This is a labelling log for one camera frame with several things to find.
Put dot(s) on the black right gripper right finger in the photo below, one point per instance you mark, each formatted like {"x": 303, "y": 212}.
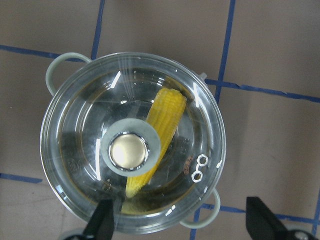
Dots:
{"x": 262, "y": 224}

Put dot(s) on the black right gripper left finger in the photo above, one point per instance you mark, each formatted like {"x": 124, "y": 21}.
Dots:
{"x": 101, "y": 224}

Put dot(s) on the glass pot lid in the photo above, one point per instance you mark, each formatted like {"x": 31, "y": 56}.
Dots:
{"x": 132, "y": 140}

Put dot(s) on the yellow corn cob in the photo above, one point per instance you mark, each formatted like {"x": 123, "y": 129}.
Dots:
{"x": 164, "y": 116}

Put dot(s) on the steel pot pale green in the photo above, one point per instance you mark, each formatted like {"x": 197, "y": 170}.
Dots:
{"x": 55, "y": 72}

